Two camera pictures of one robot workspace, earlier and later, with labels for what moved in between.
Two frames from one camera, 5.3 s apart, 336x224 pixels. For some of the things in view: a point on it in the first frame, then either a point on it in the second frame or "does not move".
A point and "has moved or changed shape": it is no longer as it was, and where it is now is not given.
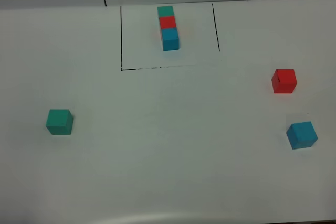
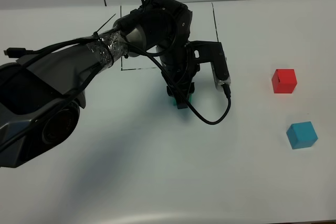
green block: (60, 121) has moved or changed shape
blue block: (302, 135) does not move
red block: (284, 81) does not move
